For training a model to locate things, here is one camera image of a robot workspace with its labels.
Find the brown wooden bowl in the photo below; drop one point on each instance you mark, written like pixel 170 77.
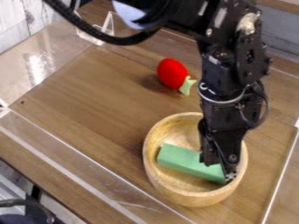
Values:
pixel 182 188

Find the clear acrylic corner bracket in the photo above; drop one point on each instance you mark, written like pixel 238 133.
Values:
pixel 107 28

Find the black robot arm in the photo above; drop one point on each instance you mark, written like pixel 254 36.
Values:
pixel 227 29

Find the green rectangular block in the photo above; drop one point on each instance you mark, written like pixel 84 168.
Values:
pixel 184 160

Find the red plush strawberry toy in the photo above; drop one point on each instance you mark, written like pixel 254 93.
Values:
pixel 174 75

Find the clear acrylic enclosure wall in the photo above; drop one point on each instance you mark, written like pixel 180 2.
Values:
pixel 88 101

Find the black clamp with cable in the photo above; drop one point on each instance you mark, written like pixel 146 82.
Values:
pixel 20 209

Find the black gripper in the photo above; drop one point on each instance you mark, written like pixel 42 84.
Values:
pixel 223 127

